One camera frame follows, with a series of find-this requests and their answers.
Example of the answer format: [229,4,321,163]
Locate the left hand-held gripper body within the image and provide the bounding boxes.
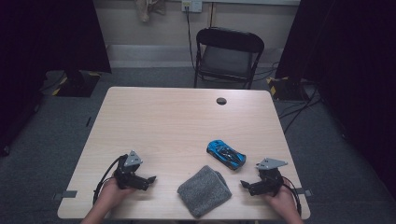
[113,149,144,189]

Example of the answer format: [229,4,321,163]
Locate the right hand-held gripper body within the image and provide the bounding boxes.
[255,158,289,197]

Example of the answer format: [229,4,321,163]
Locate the blue and black toy car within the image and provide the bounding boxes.
[205,139,248,172]

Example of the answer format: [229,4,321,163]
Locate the grey towel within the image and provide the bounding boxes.
[177,164,233,218]

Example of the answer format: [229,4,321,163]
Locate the person's left hand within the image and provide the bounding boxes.
[96,178,136,210]

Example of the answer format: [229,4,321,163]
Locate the person's right hand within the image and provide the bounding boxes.
[264,178,300,216]

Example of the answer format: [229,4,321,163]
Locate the grey tape strip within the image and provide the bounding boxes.
[295,187,313,198]
[52,189,78,201]

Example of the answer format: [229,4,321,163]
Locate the black stand base yellow tape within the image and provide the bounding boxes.
[265,76,309,101]
[55,69,102,98]

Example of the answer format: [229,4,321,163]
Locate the black folding chair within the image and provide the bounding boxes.
[193,26,265,91]

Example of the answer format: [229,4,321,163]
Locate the black curtain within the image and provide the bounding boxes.
[0,0,112,157]
[275,0,396,200]

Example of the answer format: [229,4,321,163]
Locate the beige hanging cloth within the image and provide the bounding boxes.
[134,0,167,22]

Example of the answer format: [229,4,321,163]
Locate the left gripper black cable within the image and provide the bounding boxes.
[92,154,125,205]

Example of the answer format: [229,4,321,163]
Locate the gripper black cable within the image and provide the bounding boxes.
[92,154,125,205]
[281,175,303,217]

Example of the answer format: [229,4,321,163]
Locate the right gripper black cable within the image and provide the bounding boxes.
[281,175,303,217]

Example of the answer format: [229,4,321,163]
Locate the black floor cables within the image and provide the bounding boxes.
[253,61,322,135]

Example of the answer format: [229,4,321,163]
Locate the black wall socket cable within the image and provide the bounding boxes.
[185,6,197,71]

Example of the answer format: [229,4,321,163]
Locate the white wall socket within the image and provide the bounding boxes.
[181,0,204,13]

